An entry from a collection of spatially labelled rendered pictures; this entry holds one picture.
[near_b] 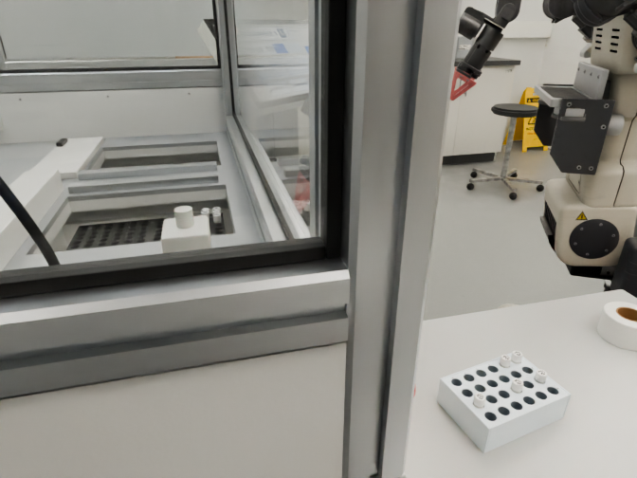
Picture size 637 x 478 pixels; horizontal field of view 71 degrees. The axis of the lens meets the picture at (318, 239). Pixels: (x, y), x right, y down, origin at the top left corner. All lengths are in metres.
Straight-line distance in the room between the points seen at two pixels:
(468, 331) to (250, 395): 0.55
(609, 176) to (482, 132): 3.26
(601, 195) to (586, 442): 0.70
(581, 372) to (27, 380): 0.65
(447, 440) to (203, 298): 0.43
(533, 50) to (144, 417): 5.30
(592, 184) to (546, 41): 4.35
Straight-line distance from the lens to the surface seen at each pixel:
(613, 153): 1.23
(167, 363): 0.21
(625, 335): 0.80
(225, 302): 0.19
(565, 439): 0.63
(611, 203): 1.23
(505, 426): 0.57
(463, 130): 4.31
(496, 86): 4.39
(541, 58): 5.49
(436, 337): 0.72
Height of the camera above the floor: 1.19
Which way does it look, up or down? 26 degrees down
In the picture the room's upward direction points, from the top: straight up
